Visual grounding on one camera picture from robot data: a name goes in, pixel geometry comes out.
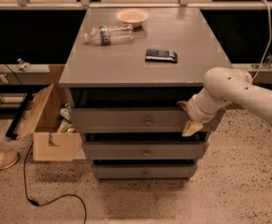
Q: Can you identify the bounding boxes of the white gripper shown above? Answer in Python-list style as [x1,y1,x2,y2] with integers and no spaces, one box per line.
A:
[177,95,219,137]

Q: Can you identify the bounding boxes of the grey top drawer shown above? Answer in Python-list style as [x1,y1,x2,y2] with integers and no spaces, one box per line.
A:
[69,105,188,133]

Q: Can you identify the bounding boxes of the grey drawer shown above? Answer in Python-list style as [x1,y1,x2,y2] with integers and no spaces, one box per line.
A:
[92,164,197,179]
[82,141,208,160]
[69,105,188,133]

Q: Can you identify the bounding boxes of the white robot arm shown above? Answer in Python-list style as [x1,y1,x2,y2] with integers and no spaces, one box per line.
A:
[178,67,272,136]

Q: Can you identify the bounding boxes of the grey drawer cabinet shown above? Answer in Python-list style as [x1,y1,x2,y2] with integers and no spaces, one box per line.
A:
[58,7,242,181]

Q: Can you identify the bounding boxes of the grey middle drawer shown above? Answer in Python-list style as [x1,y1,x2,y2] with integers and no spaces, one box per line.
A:
[82,141,208,160]

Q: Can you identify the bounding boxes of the grey bottom drawer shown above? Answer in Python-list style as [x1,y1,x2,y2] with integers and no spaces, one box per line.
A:
[92,164,197,179]

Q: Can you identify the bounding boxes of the dark blue snack packet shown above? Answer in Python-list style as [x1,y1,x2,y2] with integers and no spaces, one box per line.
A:
[145,49,178,63]

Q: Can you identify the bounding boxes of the clear plastic water bottle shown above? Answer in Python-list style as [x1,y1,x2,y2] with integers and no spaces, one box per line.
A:
[83,23,134,46]

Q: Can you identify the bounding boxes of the white bowl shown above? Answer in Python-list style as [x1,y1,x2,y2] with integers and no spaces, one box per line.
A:
[116,8,149,28]

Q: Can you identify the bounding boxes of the items inside cardboard box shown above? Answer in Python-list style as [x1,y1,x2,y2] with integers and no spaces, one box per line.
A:
[57,105,75,133]

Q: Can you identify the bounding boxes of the cardboard box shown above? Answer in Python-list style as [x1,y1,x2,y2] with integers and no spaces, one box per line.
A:
[16,64,83,162]

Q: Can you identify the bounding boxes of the crumpled plastic on ledge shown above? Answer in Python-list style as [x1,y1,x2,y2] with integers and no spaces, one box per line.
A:
[17,58,31,72]

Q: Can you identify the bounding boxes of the white hanging cable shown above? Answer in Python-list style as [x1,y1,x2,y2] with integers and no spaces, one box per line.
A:
[251,0,272,81]

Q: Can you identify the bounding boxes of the black floor cable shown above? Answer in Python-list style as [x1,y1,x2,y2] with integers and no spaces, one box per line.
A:
[22,142,88,224]

